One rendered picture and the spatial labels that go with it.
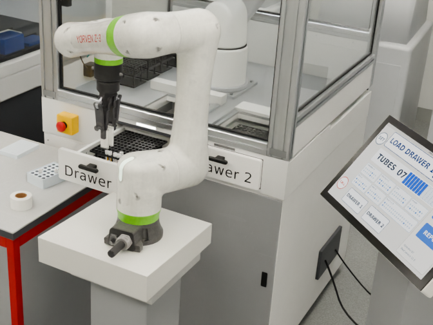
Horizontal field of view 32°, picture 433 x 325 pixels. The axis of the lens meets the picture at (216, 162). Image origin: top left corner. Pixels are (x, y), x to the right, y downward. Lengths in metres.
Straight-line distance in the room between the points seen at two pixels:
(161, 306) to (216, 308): 0.63
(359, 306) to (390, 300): 1.28
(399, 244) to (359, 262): 1.84
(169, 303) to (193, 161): 0.46
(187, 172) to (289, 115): 0.44
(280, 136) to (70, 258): 0.79
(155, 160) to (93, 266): 0.34
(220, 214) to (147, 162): 0.66
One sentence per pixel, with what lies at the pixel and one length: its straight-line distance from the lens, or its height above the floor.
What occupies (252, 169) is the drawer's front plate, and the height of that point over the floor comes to 0.89.
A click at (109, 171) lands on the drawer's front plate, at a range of 2.47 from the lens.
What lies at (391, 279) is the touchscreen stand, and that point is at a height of 0.81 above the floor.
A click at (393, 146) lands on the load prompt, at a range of 2.20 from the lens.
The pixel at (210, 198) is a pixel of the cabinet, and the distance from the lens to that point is 2.69.
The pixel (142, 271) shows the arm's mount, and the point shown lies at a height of 0.84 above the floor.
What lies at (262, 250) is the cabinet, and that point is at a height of 0.58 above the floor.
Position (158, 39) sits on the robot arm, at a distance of 1.97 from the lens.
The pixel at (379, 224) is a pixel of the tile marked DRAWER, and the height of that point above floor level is 1.00.
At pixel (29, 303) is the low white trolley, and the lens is 2.65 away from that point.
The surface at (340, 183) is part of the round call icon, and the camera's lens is 2.25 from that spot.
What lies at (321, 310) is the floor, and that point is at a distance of 3.45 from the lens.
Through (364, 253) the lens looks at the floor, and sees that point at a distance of 3.91.
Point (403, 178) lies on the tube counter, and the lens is 2.11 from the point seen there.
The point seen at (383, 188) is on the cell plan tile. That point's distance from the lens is 2.14.
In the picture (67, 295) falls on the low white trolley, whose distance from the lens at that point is 2.83.
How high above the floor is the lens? 1.98
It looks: 25 degrees down
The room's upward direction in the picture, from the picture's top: 4 degrees clockwise
